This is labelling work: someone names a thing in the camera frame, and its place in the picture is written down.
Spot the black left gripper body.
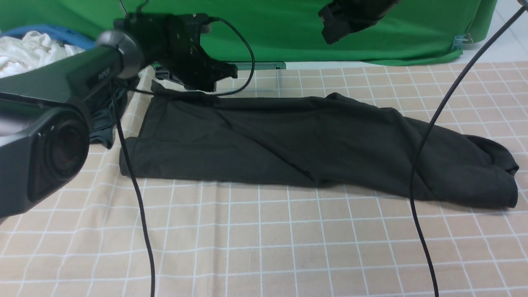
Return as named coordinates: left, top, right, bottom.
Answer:
left=113, top=13, right=238, bottom=92

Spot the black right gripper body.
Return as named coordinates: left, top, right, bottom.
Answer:
left=318, top=0, right=400, bottom=45

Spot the dark gray long-sleeve shirt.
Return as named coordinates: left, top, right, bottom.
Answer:
left=125, top=83, right=519, bottom=209

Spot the white crumpled shirt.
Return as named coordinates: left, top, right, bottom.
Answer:
left=0, top=31, right=84, bottom=78

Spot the green backdrop cloth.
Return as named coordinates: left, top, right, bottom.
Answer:
left=0, top=0, right=497, bottom=66

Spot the blue crumpled garment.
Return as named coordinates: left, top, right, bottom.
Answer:
left=1, top=24, right=96, bottom=50

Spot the metal binder clip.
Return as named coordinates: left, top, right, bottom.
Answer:
left=451, top=33, right=474, bottom=50

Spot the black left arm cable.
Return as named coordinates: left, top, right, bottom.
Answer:
left=111, top=16, right=255, bottom=297

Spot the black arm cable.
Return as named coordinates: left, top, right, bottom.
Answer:
left=111, top=16, right=255, bottom=297
left=410, top=6, right=528, bottom=297

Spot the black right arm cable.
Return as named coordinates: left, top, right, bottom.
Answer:
left=410, top=6, right=528, bottom=297

